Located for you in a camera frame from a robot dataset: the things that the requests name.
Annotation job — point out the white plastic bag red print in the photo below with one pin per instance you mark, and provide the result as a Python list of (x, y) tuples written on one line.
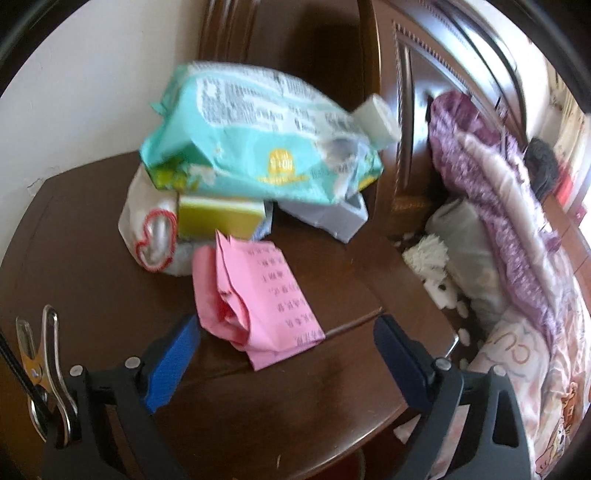
[(148, 226)]

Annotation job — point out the left metal clip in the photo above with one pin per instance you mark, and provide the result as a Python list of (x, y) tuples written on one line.
[(54, 406)]

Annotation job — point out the yellow green small box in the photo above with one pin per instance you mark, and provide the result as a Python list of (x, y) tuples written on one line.
[(202, 217)]

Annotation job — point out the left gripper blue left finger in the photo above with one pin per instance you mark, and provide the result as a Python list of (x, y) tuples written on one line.
[(166, 360)]

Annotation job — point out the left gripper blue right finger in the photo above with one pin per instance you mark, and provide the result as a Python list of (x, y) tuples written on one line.
[(408, 362)]

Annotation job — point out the brown white patterned bedsheet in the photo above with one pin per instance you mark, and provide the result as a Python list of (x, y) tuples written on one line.
[(428, 257)]

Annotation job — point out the purple pink quilt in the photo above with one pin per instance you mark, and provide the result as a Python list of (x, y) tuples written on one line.
[(543, 338)]

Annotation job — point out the teal wet wipes pack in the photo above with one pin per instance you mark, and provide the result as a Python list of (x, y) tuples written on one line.
[(233, 130)]

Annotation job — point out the grey pillow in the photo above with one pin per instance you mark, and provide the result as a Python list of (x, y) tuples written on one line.
[(472, 263)]

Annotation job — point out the dark wooden headboard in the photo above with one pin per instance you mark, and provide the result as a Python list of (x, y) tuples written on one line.
[(407, 52)]

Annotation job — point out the pink paper sheet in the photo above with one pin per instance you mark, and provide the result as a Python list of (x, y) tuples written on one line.
[(247, 295)]

